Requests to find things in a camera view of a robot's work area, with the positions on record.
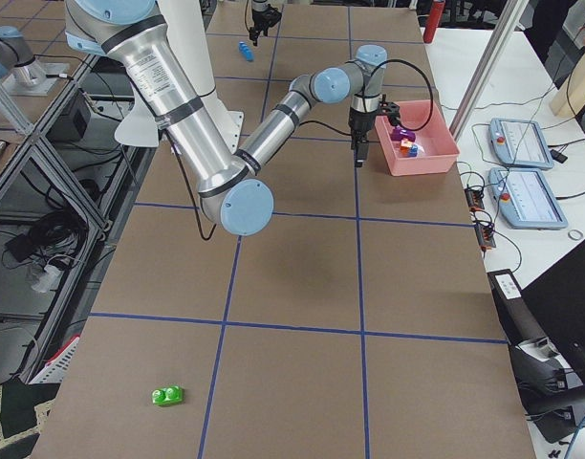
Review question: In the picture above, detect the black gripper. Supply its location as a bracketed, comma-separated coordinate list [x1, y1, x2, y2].
[249, 10, 280, 46]
[348, 108, 375, 167]

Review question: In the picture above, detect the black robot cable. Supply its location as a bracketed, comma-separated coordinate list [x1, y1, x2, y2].
[296, 58, 440, 140]

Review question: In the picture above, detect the orange block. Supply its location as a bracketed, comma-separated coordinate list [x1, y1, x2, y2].
[400, 139, 417, 157]

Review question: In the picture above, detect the teach pendant tablet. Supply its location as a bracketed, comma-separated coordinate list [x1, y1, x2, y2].
[487, 167, 568, 230]
[488, 118, 553, 170]

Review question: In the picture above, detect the lower teach pendant tablet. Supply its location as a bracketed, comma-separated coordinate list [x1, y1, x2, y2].
[487, 167, 568, 230]

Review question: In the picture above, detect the pink plastic box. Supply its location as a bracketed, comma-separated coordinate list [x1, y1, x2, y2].
[375, 99, 459, 176]

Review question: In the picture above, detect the green block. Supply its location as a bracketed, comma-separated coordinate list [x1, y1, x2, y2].
[151, 385, 184, 406]

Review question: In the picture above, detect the black laptop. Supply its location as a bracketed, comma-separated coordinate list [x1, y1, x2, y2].
[522, 239, 585, 381]

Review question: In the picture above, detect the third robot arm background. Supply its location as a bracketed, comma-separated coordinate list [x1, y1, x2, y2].
[0, 26, 65, 97]

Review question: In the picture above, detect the purple block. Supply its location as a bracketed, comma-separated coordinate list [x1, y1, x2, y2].
[390, 126, 415, 142]

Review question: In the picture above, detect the long blue block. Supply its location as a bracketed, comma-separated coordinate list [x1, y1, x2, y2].
[238, 41, 254, 62]

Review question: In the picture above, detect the red cylinder bottle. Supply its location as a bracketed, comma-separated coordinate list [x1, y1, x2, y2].
[422, 0, 445, 44]

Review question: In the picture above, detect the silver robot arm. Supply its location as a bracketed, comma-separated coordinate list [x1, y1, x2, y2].
[64, 1, 387, 235]
[249, 0, 282, 46]

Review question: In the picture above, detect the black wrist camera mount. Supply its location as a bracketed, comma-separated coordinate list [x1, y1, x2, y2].
[379, 101, 401, 127]

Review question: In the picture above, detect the aluminium frame post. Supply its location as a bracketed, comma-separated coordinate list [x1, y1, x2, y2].
[449, 0, 529, 141]

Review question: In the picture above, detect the upper teach pendant tablet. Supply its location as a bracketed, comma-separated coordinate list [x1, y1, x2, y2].
[488, 118, 553, 170]

